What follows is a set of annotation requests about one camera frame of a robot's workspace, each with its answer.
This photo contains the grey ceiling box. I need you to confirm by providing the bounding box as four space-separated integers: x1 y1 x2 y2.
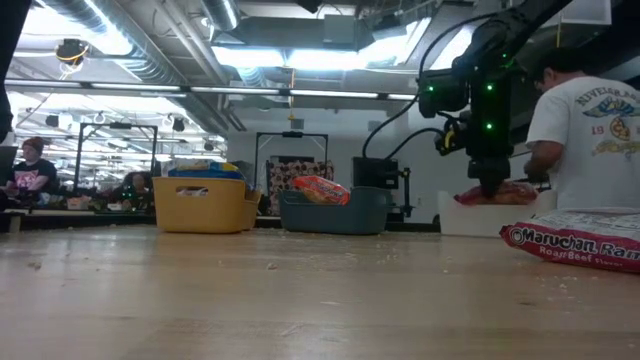
322 13 357 46

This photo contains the orange Maruchan ramen pack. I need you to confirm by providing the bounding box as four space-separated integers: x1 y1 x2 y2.
291 174 351 206

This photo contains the black background frame rig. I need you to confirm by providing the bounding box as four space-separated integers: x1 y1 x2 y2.
254 131 330 191
74 122 159 194

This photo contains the black equipment stand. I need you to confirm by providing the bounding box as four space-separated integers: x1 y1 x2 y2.
397 167 412 221

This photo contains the white plastic bin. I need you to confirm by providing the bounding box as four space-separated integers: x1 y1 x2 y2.
437 189 559 238

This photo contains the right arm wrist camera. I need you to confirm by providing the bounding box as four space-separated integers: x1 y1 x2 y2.
418 69 471 120

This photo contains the long ceiling light bar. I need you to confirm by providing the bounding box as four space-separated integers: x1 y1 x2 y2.
0 78 420 105

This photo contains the person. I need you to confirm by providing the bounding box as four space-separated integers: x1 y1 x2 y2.
2 136 59 196
122 172 154 201
522 47 640 210

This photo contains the ceiling cable reel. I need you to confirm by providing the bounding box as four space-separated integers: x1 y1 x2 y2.
54 38 91 66

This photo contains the yellow plastic bin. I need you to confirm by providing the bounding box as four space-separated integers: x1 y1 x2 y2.
152 175 261 235

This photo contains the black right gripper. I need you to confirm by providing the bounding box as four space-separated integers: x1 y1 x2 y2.
433 117 514 199

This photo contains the teal plastic bin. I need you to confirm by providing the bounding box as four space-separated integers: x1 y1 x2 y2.
278 186 394 236

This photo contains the black monitor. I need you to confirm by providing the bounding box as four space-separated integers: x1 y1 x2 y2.
352 156 400 190

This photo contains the black workbench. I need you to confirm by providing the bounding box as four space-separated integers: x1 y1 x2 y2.
0 207 156 232

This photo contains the patterned fabric panel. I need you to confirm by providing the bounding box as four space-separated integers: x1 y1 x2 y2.
264 159 335 216

